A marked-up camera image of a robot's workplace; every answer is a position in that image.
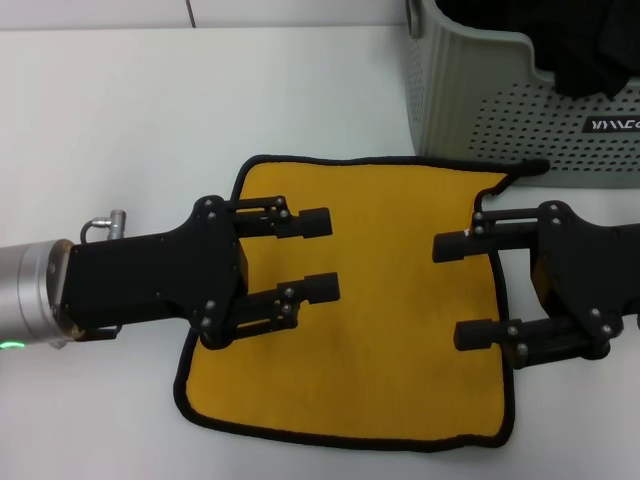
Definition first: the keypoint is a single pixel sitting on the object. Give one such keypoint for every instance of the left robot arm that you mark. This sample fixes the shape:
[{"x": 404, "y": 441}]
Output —
[{"x": 25, "y": 295}]

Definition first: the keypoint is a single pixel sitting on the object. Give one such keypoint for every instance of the black cloth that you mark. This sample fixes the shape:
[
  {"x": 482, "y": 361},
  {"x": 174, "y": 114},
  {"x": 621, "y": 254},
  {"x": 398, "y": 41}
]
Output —
[{"x": 585, "y": 45}]

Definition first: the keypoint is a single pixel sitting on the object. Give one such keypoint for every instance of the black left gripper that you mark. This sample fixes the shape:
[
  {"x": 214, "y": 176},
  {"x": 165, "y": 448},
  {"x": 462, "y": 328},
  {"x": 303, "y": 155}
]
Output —
[{"x": 150, "y": 275}]

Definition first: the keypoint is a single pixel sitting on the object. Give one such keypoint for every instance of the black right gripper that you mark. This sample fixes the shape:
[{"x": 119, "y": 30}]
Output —
[{"x": 590, "y": 275}]

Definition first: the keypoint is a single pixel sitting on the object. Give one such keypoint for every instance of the grey perforated plastic storage basket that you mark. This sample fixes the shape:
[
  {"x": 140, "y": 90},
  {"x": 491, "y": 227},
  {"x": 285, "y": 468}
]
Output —
[{"x": 450, "y": 100}]

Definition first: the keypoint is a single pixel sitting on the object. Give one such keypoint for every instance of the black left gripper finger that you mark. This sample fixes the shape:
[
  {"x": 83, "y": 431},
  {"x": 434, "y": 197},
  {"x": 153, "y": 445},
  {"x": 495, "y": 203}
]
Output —
[{"x": 312, "y": 223}]

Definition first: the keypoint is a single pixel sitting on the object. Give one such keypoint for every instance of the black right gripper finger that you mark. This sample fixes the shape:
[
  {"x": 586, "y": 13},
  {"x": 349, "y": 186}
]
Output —
[{"x": 320, "y": 289}]

